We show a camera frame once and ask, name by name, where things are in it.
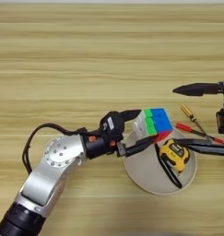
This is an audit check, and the yellow black tape measure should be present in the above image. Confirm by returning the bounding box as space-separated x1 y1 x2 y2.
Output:
154 138 191 189

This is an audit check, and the multicolour puzzle cube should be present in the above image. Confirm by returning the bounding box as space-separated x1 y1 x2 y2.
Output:
133 107 174 144

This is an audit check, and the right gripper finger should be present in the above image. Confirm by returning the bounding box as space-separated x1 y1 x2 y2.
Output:
172 82 223 97
174 137 224 158

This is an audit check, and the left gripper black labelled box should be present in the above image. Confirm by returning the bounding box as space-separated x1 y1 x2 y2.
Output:
99 111 125 142

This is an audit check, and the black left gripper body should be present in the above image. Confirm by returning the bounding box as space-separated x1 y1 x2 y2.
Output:
82 130 130 160

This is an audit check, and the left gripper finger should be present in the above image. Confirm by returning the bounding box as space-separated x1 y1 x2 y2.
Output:
125 136 158 156
119 109 143 123

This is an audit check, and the round beige plate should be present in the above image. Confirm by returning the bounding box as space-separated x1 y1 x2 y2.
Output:
122 127 198 195

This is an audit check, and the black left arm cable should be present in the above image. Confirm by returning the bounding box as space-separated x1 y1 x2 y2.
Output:
22 123 100 176

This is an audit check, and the gold handled screwdriver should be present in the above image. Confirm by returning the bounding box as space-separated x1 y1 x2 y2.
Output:
180 103 209 139

